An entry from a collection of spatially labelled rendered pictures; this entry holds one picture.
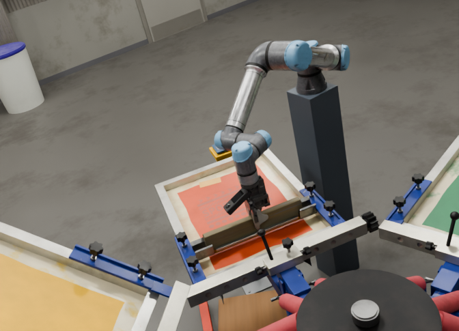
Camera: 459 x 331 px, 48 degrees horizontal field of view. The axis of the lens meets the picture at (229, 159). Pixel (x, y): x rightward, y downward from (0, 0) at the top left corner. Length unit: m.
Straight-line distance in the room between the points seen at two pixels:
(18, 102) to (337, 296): 6.35
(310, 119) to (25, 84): 5.21
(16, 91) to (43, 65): 1.06
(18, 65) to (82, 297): 5.69
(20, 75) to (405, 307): 6.39
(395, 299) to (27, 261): 1.08
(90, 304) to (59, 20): 6.73
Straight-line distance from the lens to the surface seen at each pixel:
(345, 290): 1.28
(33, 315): 1.60
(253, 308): 3.08
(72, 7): 8.13
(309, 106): 2.49
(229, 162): 2.51
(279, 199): 2.22
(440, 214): 2.07
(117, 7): 8.35
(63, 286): 1.67
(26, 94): 7.24
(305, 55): 2.05
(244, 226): 1.98
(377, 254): 3.32
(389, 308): 1.24
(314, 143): 2.58
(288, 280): 1.72
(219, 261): 1.98
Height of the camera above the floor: 2.24
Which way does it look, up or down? 30 degrees down
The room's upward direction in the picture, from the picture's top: 14 degrees counter-clockwise
